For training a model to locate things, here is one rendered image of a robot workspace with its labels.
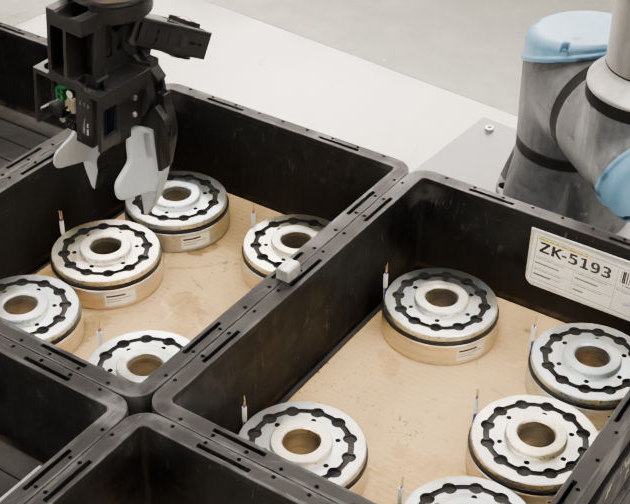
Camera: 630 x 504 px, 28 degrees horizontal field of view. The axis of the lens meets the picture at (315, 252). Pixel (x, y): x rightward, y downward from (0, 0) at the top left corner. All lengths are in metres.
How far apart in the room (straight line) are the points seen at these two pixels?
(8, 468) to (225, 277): 0.30
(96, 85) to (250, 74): 0.84
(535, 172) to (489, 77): 2.02
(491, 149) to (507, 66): 1.91
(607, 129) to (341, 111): 0.62
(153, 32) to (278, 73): 0.81
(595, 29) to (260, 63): 0.68
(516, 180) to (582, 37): 0.18
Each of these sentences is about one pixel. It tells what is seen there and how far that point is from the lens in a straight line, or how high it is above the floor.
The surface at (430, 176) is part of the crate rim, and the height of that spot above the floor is 0.93.
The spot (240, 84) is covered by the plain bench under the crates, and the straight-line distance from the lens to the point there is 1.81.
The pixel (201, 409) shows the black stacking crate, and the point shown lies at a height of 0.89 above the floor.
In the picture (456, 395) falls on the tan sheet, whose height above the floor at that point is 0.83.
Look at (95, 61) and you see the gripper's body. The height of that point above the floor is 1.10.
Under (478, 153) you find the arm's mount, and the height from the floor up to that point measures 0.77.
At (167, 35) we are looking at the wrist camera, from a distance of 1.05.
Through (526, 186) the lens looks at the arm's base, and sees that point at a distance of 1.38.
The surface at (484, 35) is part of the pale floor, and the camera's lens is 3.61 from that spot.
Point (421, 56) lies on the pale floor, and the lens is 3.47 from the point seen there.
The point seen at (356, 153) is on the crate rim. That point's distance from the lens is 1.19.
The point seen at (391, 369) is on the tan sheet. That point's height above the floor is 0.83.
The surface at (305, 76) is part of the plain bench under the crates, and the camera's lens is 1.83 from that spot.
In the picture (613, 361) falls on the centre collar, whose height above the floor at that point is 0.87.
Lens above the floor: 1.54
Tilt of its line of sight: 35 degrees down
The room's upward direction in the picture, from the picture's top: 1 degrees clockwise
